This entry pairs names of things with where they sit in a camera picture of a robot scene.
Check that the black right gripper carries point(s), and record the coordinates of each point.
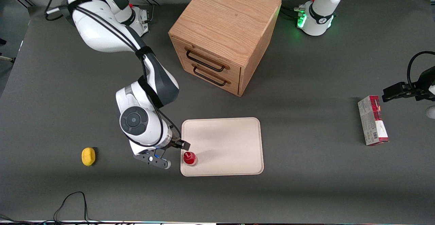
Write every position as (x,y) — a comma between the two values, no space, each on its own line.
(177,143)

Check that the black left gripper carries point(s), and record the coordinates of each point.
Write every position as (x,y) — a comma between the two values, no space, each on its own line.
(422,89)

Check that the red coke bottle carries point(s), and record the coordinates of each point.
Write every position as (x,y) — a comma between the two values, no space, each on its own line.
(190,158)

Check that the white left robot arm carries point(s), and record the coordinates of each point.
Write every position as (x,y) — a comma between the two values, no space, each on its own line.
(321,14)

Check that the beige rectangular tray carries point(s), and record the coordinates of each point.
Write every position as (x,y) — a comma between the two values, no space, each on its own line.
(227,146)

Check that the grey and red carton box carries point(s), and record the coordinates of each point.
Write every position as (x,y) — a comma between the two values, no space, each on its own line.
(372,120)

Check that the yellow lemon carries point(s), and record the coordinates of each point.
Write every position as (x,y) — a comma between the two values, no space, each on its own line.
(88,156)

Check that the wooden drawer cabinet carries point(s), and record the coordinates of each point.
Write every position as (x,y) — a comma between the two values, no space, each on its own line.
(227,17)

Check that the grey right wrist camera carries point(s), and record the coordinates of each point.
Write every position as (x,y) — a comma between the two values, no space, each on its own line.
(153,159)

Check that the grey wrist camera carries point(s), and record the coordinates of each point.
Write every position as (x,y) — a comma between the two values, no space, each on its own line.
(431,112)
(153,159)

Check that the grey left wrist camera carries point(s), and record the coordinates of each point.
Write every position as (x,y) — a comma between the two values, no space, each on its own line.
(431,112)

